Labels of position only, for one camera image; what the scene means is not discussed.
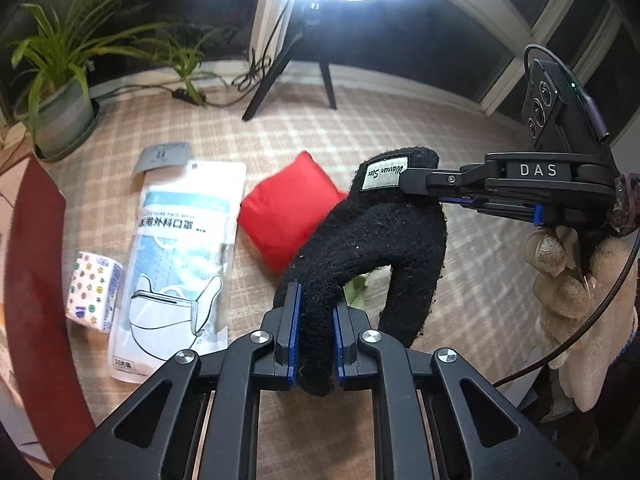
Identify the grey-green plant pot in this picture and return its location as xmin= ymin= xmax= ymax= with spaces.
xmin=32 ymin=77 xmax=101 ymax=162

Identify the small spider plant offshoot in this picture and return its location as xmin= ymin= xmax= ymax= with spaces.
xmin=132 ymin=25 xmax=236 ymax=107

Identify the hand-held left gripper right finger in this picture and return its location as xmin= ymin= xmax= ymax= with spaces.
xmin=331 ymin=302 xmax=583 ymax=480

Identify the large spider plant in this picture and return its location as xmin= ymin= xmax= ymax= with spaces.
xmin=10 ymin=0 xmax=168 ymax=148

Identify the black knitted glove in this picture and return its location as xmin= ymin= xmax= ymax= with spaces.
xmin=272 ymin=146 xmax=447 ymax=397

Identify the face mask packet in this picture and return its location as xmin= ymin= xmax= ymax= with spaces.
xmin=109 ymin=160 xmax=247 ymax=383

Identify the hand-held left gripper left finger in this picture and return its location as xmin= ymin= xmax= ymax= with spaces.
xmin=52 ymin=282 xmax=302 ymax=480

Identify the black cable with inline switch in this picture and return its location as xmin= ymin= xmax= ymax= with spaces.
xmin=90 ymin=0 xmax=301 ymax=109

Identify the dark red board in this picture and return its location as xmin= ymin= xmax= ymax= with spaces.
xmin=0 ymin=152 xmax=97 ymax=467

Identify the star print tissue packet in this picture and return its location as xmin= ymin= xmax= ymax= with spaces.
xmin=65 ymin=250 xmax=123 ymax=333

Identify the grey foil sachet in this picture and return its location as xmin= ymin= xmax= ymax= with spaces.
xmin=132 ymin=141 xmax=192 ymax=177

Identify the plaid cloth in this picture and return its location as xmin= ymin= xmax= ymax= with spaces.
xmin=30 ymin=59 xmax=640 ymax=480

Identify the red beanbag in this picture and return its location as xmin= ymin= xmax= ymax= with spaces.
xmin=237 ymin=151 xmax=348 ymax=275

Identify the white window frame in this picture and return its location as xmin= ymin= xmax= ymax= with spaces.
xmin=430 ymin=0 xmax=640 ymax=122

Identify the person's right hand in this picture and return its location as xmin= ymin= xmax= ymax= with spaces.
xmin=524 ymin=224 xmax=640 ymax=412

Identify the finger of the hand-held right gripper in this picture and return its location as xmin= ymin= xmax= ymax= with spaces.
xmin=399 ymin=159 xmax=502 ymax=202
xmin=439 ymin=197 xmax=546 ymax=227

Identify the black braided cable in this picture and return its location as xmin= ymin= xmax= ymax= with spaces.
xmin=492 ymin=225 xmax=640 ymax=388

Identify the small green object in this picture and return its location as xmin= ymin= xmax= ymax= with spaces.
xmin=345 ymin=275 xmax=375 ymax=312

